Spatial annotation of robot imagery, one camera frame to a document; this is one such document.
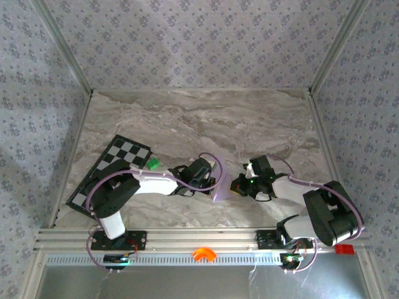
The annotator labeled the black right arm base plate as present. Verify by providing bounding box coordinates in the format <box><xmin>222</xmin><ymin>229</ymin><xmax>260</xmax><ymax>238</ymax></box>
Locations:
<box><xmin>256</xmin><ymin>229</ymin><xmax>314</xmax><ymax>250</ymax></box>

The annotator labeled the aluminium frame rail wide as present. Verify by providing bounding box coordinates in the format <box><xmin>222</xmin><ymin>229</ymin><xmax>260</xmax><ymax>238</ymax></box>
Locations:
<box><xmin>34</xmin><ymin>227</ymin><xmax>370</xmax><ymax>252</ymax></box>

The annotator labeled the slotted grey cable duct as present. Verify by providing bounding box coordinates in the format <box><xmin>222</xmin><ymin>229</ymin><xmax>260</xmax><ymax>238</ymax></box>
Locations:
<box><xmin>46</xmin><ymin>251</ymin><xmax>284</xmax><ymax>267</ymax></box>

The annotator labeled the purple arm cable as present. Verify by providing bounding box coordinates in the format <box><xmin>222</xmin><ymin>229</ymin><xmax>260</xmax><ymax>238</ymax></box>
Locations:
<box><xmin>84</xmin><ymin>151</ymin><xmax>224</xmax><ymax>273</ymax></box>
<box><xmin>269</xmin><ymin>155</ymin><xmax>365</xmax><ymax>274</ymax></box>

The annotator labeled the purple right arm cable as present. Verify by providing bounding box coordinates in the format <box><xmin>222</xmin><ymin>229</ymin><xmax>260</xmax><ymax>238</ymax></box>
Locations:
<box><xmin>269</xmin><ymin>155</ymin><xmax>365</xmax><ymax>274</ymax></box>

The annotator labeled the small circuit board green light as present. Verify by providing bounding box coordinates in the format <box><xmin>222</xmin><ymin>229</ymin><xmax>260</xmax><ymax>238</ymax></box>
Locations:
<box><xmin>279</xmin><ymin>252</ymin><xmax>305</xmax><ymax>268</ymax></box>
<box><xmin>103</xmin><ymin>254</ymin><xmax>138</xmax><ymax>265</ymax></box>

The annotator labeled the black grey checkerboard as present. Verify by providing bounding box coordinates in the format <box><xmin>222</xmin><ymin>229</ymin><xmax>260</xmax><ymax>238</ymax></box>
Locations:
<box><xmin>65</xmin><ymin>134</ymin><xmax>153</xmax><ymax>219</ymax></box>

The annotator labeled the shiny metal sheet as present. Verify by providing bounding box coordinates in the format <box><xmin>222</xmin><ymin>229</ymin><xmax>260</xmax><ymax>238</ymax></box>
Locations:
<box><xmin>37</xmin><ymin>264</ymin><xmax>368</xmax><ymax>299</ymax></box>

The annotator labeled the aluminium table side rail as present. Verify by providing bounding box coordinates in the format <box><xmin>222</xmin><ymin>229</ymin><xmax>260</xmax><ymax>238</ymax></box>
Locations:
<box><xmin>307</xmin><ymin>90</ymin><xmax>347</xmax><ymax>189</ymax></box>
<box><xmin>46</xmin><ymin>92</ymin><xmax>94</xmax><ymax>230</ymax></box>

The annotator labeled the orange curved plastic piece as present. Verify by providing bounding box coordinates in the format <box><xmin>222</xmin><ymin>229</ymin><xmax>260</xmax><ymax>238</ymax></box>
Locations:
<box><xmin>191</xmin><ymin>247</ymin><xmax>216</xmax><ymax>262</ymax></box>

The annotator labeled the thin aluminium table rail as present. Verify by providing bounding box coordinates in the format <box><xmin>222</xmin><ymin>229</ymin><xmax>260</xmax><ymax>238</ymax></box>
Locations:
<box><xmin>92</xmin><ymin>87</ymin><xmax>312</xmax><ymax>93</ymax></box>

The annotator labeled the aluminium frame post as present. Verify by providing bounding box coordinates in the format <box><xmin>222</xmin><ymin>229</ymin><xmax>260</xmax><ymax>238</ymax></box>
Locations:
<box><xmin>31</xmin><ymin>0</ymin><xmax>94</xmax><ymax>96</ymax></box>
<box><xmin>308</xmin><ymin>0</ymin><xmax>372</xmax><ymax>96</ymax></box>

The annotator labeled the lilac paper sheet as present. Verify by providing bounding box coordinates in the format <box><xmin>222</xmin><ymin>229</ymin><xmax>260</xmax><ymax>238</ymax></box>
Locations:
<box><xmin>210</xmin><ymin>154</ymin><xmax>233</xmax><ymax>202</ymax></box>

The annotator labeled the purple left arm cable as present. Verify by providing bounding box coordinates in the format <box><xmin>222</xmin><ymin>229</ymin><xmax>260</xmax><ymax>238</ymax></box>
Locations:
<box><xmin>84</xmin><ymin>151</ymin><xmax>224</xmax><ymax>273</ymax></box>

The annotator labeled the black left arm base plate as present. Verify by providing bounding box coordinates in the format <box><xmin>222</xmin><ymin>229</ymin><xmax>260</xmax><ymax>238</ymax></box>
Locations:
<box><xmin>90</xmin><ymin>229</ymin><xmax>147</xmax><ymax>251</ymax></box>

